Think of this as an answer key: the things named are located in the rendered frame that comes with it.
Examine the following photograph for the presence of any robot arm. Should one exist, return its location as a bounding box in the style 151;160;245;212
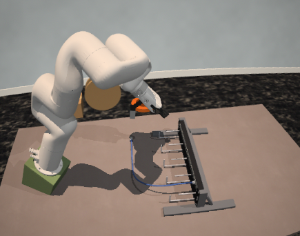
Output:
29;31;152;176

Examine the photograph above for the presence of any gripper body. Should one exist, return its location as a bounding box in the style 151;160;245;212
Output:
135;86;162;113

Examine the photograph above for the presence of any black patch panel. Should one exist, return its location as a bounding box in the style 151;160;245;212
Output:
152;117;236;216

